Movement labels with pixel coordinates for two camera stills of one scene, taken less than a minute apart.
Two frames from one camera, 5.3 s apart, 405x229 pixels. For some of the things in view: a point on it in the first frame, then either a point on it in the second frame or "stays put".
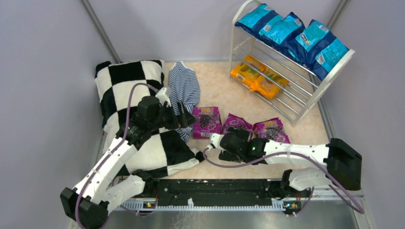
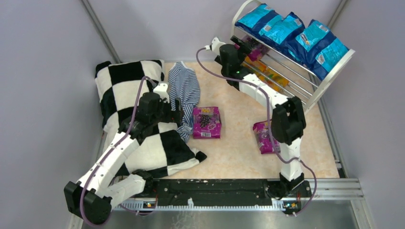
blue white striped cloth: (184, 86) stays put
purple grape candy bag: (272, 129) stays put
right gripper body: (228, 144) -> (243, 46)
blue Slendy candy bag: (317, 48) stays put
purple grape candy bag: (238, 122) -> (258, 50)
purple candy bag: (207, 121) stays put
